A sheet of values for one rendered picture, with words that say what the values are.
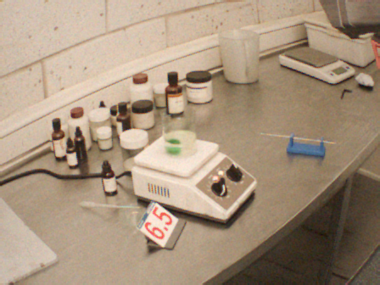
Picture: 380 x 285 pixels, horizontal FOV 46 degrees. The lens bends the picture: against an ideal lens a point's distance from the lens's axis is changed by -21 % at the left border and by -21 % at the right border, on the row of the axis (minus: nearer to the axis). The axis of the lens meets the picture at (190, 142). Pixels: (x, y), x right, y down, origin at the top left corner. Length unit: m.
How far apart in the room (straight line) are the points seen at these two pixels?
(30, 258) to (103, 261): 0.15
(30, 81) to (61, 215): 0.40
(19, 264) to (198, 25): 1.05
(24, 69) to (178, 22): 0.56
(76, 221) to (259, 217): 0.35
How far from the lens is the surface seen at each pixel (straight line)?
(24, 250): 0.94
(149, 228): 0.93
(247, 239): 0.94
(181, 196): 0.99
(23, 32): 1.25
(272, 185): 1.09
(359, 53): 1.86
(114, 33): 1.43
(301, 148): 1.21
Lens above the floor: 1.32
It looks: 27 degrees down
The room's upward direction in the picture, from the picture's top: 3 degrees counter-clockwise
